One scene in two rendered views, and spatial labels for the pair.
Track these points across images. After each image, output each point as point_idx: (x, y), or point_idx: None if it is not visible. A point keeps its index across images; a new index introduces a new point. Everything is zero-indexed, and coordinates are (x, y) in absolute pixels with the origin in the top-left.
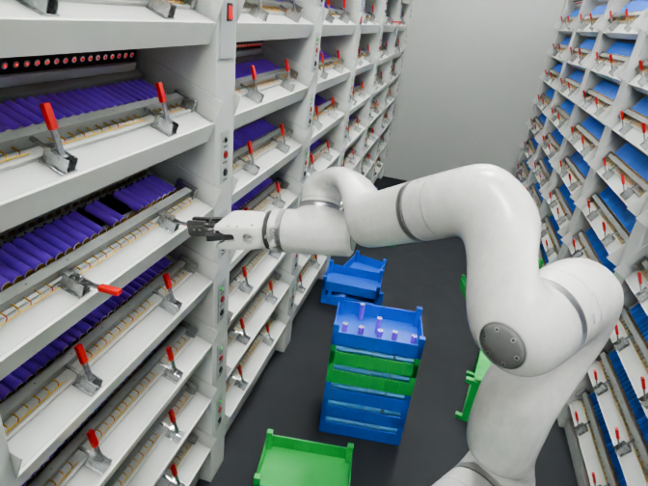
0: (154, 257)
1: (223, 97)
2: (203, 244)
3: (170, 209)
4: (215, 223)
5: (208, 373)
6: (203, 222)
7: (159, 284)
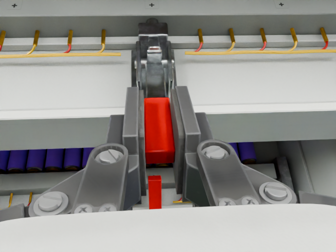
0: (38, 136)
1: None
2: (328, 176)
3: (226, 36)
4: (119, 193)
5: None
6: (122, 137)
7: (172, 183)
